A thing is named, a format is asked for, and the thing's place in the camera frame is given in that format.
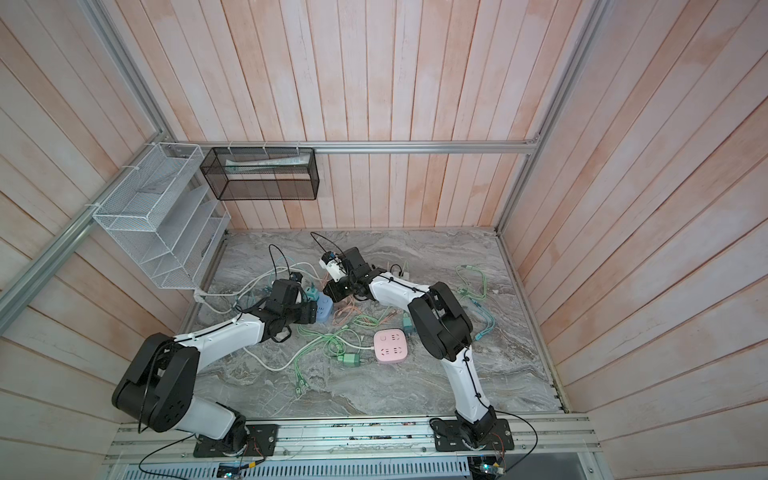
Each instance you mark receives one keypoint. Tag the white wire mesh shelf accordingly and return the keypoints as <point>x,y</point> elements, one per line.
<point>168,227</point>

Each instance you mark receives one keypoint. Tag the aluminium front rail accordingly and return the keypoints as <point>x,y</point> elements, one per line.
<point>378,437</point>

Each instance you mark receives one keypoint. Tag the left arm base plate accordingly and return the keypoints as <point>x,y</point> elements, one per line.
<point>257,440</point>

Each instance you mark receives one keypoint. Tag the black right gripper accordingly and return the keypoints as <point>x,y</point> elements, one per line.
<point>336,294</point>

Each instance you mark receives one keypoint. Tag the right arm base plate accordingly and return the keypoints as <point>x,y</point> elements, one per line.
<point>489,433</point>

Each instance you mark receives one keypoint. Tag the black mesh wall basket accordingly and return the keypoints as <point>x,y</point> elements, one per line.
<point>261,173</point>

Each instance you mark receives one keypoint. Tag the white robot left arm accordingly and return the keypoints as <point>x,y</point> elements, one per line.
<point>158,386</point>

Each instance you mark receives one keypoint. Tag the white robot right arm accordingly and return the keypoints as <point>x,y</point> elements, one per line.
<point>441,323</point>

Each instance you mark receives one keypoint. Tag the blue power strip cube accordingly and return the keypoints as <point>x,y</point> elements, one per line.
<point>325,309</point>

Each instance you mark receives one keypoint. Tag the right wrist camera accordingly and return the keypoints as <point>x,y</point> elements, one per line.
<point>332,263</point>

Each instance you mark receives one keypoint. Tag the light green USB charger plug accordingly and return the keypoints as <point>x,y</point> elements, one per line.
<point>349,359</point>

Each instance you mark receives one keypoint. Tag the teal USB charger plug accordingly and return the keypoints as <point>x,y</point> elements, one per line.
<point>408,326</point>

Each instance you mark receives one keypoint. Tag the pink power strip cube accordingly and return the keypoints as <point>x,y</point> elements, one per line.
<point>390,346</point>

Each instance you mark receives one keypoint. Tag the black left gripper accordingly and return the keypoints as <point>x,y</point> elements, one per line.
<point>308,313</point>

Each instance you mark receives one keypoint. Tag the teal charger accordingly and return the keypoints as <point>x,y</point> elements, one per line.
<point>312,293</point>

